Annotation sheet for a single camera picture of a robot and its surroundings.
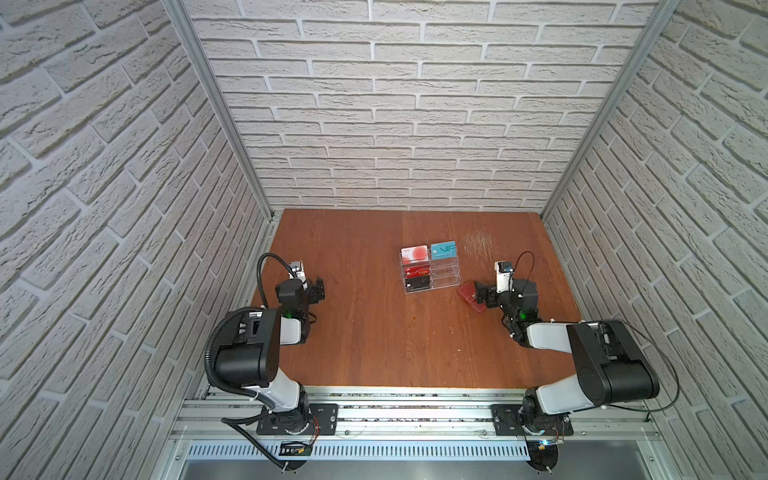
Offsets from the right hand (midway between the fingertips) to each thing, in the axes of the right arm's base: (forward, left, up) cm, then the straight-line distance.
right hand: (490, 277), depth 94 cm
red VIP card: (+5, +24, -2) cm, 24 cm away
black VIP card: (+2, +23, -5) cm, 24 cm away
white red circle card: (+10, +23, +2) cm, 25 cm away
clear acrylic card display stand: (+6, +19, -1) cm, 20 cm away
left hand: (+6, +61, 0) cm, 61 cm away
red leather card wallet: (-3, +7, -4) cm, 9 cm away
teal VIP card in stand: (+10, +14, +2) cm, 17 cm away
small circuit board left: (-40, +60, -9) cm, 73 cm away
